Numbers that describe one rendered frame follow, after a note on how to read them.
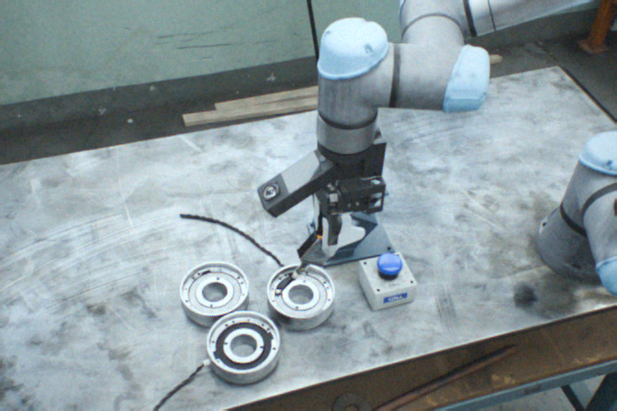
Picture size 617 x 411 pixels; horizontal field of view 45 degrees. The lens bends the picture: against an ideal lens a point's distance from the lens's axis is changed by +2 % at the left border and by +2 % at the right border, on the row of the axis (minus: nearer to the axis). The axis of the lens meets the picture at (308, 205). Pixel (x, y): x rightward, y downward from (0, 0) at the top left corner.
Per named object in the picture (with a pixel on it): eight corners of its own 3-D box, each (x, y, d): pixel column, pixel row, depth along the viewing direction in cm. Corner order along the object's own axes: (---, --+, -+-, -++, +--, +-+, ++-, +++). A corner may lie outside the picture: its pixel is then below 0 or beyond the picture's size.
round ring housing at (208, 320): (173, 289, 116) (171, 272, 113) (235, 269, 119) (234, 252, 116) (194, 340, 109) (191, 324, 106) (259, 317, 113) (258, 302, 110)
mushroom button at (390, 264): (379, 293, 114) (383, 272, 110) (370, 273, 116) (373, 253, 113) (403, 287, 115) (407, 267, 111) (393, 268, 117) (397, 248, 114)
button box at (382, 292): (373, 312, 114) (375, 294, 110) (357, 278, 119) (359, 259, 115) (420, 301, 116) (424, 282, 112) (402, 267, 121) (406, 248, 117)
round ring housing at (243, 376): (264, 317, 113) (263, 302, 110) (290, 372, 106) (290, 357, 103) (199, 340, 109) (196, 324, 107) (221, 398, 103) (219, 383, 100)
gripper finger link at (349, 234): (365, 262, 105) (369, 215, 99) (327, 271, 104) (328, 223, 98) (359, 249, 108) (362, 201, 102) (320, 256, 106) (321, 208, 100)
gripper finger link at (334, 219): (341, 250, 100) (343, 203, 94) (330, 253, 100) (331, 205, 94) (330, 228, 104) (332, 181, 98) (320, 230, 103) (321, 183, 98)
